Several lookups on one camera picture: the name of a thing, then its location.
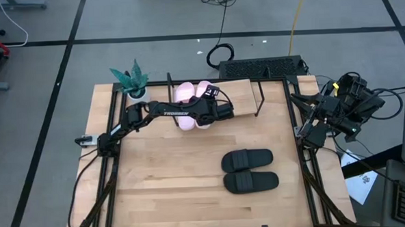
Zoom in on black slide sandal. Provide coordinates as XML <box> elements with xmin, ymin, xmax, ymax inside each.
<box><xmin>222</xmin><ymin>168</ymin><xmax>280</xmax><ymax>196</ymax></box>
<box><xmin>220</xmin><ymin>147</ymin><xmax>275</xmax><ymax>174</ymax></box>

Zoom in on wooden shelf black metal frame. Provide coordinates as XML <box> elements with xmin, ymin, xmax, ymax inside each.
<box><xmin>166</xmin><ymin>68</ymin><xmax>267</xmax><ymax>131</ymax></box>

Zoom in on black perforated computer case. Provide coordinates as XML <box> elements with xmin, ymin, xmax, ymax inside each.
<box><xmin>218</xmin><ymin>54</ymin><xmax>309</xmax><ymax>81</ymax></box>

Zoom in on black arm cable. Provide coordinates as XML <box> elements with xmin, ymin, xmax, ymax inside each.
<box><xmin>64</xmin><ymin>154</ymin><xmax>104</xmax><ymax>227</ymax></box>

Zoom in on black connector plug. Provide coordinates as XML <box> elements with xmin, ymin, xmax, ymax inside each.
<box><xmin>74</xmin><ymin>134</ymin><xmax>99</xmax><ymax>148</ymax></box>

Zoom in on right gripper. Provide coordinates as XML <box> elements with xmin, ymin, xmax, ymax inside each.
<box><xmin>289</xmin><ymin>85</ymin><xmax>347</xmax><ymax>124</ymax></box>

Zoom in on grey metal stand foot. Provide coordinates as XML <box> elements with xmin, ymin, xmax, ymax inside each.
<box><xmin>0</xmin><ymin>0</ymin><xmax>48</xmax><ymax>12</ymax></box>

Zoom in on black desk bar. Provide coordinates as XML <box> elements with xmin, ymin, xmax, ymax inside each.
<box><xmin>340</xmin><ymin>144</ymin><xmax>405</xmax><ymax>180</ymax></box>

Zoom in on black aluminium rig frame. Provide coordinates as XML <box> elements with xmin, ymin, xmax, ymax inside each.
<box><xmin>64</xmin><ymin>72</ymin><xmax>356</xmax><ymax>227</ymax></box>

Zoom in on yellow cable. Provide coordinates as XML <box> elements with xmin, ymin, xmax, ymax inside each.
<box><xmin>285</xmin><ymin>0</ymin><xmax>312</xmax><ymax>56</ymax></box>

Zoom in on green plant white pot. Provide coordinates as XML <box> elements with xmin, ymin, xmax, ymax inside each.
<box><xmin>109</xmin><ymin>57</ymin><xmax>152</xmax><ymax>108</ymax></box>

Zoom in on white cable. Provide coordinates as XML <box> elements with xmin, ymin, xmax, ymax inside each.
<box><xmin>0</xmin><ymin>0</ymin><xmax>29</xmax><ymax>48</ymax></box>

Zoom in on pink slide sandal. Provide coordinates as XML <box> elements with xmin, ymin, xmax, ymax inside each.
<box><xmin>172</xmin><ymin>81</ymin><xmax>197</xmax><ymax>132</ymax></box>
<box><xmin>193</xmin><ymin>79</ymin><xmax>215</xmax><ymax>131</ymax></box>

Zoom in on white paper sheet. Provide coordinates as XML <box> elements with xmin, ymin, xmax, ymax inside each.
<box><xmin>340</xmin><ymin>148</ymin><xmax>380</xmax><ymax>206</ymax></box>

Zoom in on black coiled cable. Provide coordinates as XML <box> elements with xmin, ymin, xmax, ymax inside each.
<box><xmin>203</xmin><ymin>0</ymin><xmax>237</xmax><ymax>72</ymax></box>

